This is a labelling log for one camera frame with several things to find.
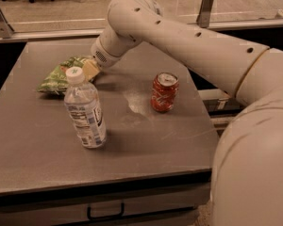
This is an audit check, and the grey metal side shelf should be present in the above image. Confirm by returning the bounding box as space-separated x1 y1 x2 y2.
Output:
199 89 244 136

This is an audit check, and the green jalapeno chip bag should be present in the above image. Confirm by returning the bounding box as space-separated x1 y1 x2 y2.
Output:
37 56 90 95

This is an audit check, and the right metal railing bracket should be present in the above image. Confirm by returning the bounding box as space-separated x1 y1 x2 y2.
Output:
196 0 214 28

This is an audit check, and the clear plastic water bottle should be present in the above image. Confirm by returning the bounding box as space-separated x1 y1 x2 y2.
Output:
64 67 107 149

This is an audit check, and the red soda can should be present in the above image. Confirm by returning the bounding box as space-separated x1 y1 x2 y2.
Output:
150 73 179 113

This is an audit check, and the black drawer handle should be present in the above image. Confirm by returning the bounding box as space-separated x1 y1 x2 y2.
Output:
86 202 125 222

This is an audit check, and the grey metal drawer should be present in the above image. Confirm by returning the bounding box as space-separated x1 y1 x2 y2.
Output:
0 183 210 226

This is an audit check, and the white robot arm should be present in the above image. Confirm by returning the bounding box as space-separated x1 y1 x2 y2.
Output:
92 0 283 226

